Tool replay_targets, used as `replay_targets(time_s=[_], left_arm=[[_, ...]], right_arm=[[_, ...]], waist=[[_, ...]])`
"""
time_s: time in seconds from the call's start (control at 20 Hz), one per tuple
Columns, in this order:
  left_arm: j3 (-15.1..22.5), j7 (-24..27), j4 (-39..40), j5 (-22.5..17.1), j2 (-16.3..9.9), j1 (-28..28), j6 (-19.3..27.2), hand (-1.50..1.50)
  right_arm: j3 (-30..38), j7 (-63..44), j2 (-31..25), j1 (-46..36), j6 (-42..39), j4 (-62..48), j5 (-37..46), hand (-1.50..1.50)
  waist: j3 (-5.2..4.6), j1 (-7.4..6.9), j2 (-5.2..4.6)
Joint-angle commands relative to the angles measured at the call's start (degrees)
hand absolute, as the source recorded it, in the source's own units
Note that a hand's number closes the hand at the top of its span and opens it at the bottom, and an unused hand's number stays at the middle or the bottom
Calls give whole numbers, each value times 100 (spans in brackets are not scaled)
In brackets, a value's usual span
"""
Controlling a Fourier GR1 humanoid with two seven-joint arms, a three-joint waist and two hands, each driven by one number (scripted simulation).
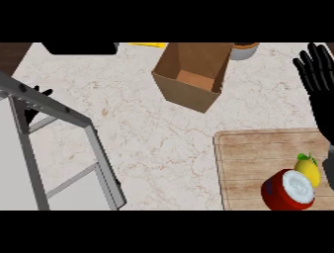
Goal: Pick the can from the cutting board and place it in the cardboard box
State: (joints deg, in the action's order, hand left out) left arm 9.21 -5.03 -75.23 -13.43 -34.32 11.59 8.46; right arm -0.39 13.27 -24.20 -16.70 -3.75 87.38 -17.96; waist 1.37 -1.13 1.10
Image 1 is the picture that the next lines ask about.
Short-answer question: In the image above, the wooden cutting board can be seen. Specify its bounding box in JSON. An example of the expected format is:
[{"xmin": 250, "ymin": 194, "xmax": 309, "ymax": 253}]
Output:
[{"xmin": 213, "ymin": 126, "xmax": 334, "ymax": 211}]

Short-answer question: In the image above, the black appliance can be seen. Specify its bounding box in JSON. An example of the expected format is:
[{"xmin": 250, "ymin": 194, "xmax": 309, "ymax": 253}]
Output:
[{"xmin": 42, "ymin": 42, "xmax": 122, "ymax": 56}]

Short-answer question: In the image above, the grey pot with orange contents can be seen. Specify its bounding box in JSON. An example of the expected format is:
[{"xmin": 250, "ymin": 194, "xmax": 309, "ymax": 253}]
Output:
[{"xmin": 229, "ymin": 42, "xmax": 262, "ymax": 61}]

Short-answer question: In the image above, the red can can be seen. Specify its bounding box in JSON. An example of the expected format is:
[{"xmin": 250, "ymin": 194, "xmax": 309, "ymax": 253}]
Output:
[{"xmin": 261, "ymin": 168, "xmax": 318, "ymax": 211}]

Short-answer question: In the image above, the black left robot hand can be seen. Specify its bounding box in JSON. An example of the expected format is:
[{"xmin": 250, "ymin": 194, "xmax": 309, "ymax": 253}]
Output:
[{"xmin": 24, "ymin": 84, "xmax": 56, "ymax": 126}]

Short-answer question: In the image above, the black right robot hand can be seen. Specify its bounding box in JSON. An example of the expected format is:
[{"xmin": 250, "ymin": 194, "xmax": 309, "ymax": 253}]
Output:
[{"xmin": 292, "ymin": 42, "xmax": 334, "ymax": 148}]

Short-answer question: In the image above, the yellow flat object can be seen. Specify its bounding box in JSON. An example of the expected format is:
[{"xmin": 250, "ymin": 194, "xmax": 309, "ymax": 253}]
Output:
[{"xmin": 127, "ymin": 42, "xmax": 169, "ymax": 49}]

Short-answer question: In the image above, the yellow lemon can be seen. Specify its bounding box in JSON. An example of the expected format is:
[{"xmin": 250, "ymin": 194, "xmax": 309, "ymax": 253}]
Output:
[{"xmin": 293, "ymin": 151, "xmax": 323, "ymax": 189}]

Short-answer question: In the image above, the brown cardboard box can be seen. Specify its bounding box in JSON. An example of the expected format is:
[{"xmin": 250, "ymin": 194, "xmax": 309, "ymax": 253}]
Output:
[{"xmin": 151, "ymin": 42, "xmax": 235, "ymax": 115}]

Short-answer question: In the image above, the grey metal rack frame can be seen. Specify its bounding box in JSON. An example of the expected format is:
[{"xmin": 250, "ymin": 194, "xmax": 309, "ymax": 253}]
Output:
[{"xmin": 0, "ymin": 60, "xmax": 129, "ymax": 211}]

